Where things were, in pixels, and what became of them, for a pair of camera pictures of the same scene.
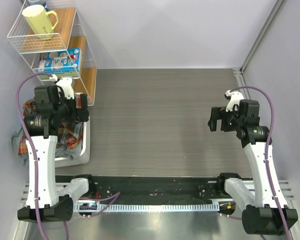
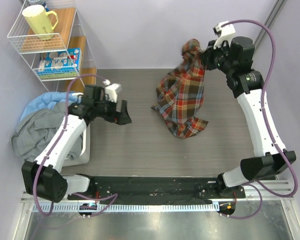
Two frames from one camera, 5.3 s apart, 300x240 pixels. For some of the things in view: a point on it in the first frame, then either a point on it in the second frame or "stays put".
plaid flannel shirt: x=69 y=133 to x=180 y=94
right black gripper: x=220 y=113 to x=211 y=52
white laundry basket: x=85 y=156 stays put
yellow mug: x=39 y=21 stays put
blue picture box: x=68 y=61 stays put
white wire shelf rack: x=50 y=36 stays put
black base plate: x=155 y=189 stays put
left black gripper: x=79 y=114 to x=120 y=118
